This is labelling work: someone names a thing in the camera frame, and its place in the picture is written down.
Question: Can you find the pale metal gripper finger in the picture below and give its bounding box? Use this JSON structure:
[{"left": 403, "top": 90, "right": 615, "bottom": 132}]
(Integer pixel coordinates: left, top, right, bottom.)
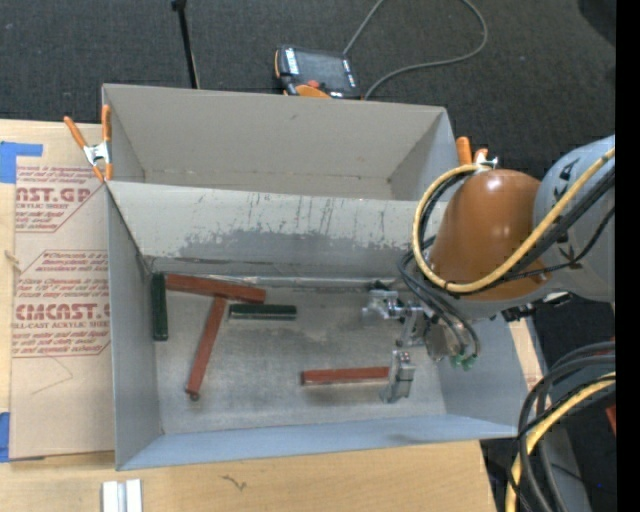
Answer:
[
  {"left": 361, "top": 289, "right": 403, "bottom": 323},
  {"left": 379, "top": 349, "right": 418, "bottom": 405}
]

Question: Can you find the red-brown flat block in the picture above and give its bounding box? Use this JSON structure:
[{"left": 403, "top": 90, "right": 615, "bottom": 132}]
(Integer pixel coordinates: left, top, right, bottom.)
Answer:
[
  {"left": 299, "top": 366, "right": 392, "bottom": 387},
  {"left": 164, "top": 272, "right": 268, "bottom": 305},
  {"left": 184, "top": 295, "right": 229, "bottom": 402}
]

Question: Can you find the dark green flat block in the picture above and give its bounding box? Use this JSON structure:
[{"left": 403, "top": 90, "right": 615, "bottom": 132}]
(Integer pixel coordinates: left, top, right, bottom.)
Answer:
[
  {"left": 227, "top": 303, "right": 298, "bottom": 322},
  {"left": 151, "top": 272, "right": 170, "bottom": 342}
]

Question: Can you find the grey metal bin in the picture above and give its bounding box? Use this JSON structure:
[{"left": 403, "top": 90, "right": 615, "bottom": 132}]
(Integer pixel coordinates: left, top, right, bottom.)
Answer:
[{"left": 101, "top": 83, "right": 531, "bottom": 472}]

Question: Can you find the brown cardboard board red print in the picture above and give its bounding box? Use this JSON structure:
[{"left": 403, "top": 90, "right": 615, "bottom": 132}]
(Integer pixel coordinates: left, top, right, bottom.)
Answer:
[{"left": 0, "top": 118, "right": 118, "bottom": 462}]

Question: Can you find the black cylinder on white bracket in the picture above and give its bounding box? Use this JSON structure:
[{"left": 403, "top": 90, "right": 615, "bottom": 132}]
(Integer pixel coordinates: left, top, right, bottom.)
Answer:
[{"left": 501, "top": 303, "right": 535, "bottom": 323}]

